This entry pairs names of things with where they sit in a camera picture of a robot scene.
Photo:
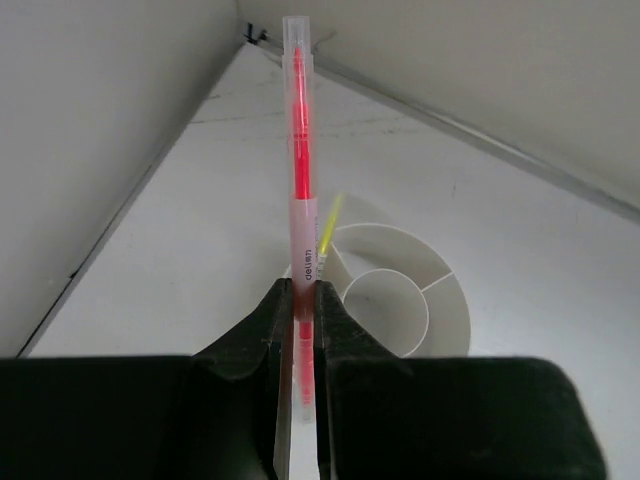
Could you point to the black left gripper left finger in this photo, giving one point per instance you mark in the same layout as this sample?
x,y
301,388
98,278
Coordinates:
x,y
223,413

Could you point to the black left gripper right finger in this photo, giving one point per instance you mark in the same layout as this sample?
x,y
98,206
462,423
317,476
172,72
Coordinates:
x,y
380,416

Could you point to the yellow thin highlighter pen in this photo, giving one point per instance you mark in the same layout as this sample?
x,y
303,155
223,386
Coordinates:
x,y
327,235

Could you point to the white round compartment container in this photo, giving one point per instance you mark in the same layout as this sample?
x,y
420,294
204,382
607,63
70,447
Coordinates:
x,y
397,288

